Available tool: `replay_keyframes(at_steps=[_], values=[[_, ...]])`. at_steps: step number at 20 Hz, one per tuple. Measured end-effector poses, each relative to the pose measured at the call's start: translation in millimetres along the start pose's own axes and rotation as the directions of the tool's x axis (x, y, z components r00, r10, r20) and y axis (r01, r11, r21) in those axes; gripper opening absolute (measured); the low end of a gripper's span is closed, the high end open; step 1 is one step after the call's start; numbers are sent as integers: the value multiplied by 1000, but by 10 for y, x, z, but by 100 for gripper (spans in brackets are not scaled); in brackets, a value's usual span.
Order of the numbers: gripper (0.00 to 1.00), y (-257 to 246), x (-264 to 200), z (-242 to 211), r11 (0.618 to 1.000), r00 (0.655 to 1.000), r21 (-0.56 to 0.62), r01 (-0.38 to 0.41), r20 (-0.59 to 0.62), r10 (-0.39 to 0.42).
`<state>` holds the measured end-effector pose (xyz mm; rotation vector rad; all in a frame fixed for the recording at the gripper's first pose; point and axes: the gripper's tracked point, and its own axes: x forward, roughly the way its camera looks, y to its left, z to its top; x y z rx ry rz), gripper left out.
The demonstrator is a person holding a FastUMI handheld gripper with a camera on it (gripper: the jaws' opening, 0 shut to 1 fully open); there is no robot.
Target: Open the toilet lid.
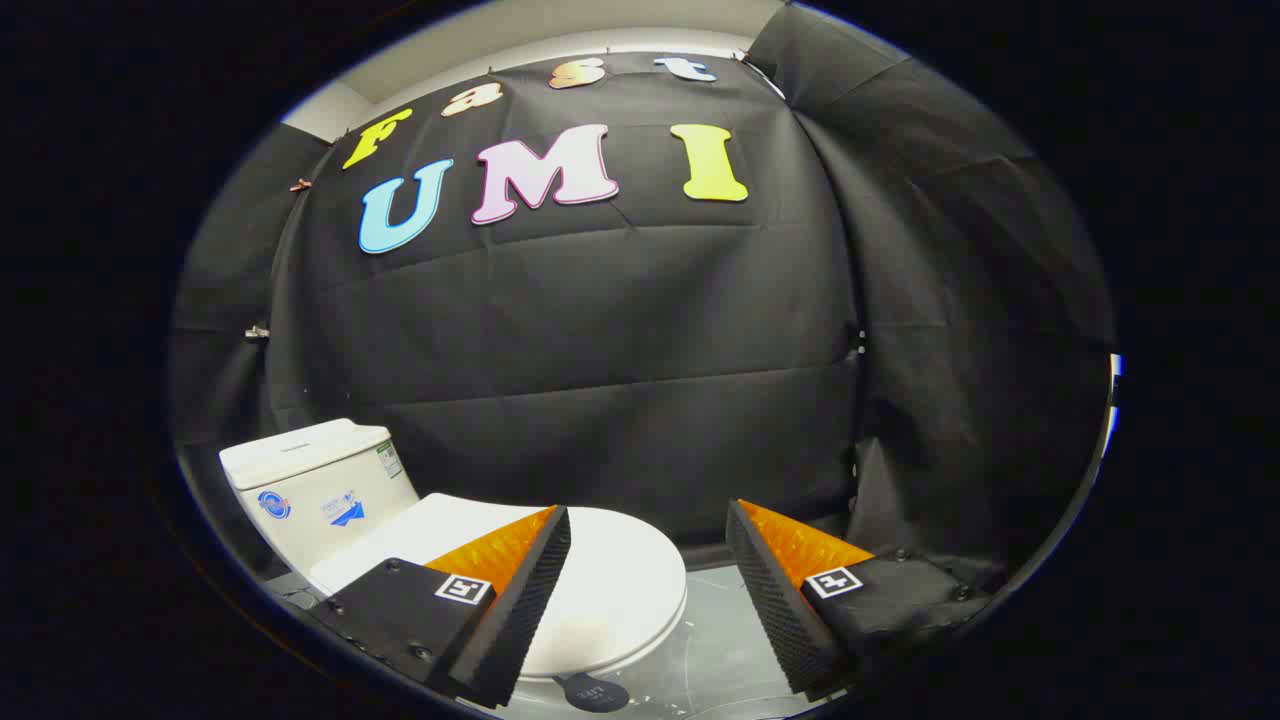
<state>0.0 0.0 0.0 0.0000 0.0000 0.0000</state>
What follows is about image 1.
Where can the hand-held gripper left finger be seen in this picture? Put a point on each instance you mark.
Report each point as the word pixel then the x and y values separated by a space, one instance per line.
pixel 520 610

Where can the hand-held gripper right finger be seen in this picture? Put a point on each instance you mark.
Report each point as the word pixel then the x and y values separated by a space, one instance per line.
pixel 775 610

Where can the white toilet lid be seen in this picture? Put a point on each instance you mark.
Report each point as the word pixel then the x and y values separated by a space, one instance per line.
pixel 620 580

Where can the black lid pull tab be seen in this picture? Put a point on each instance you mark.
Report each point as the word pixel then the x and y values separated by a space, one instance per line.
pixel 592 694

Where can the white toilet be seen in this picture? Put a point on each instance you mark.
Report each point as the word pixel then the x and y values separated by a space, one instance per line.
pixel 310 480

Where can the black backdrop cloth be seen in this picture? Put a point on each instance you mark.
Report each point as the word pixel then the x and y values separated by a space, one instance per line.
pixel 620 320

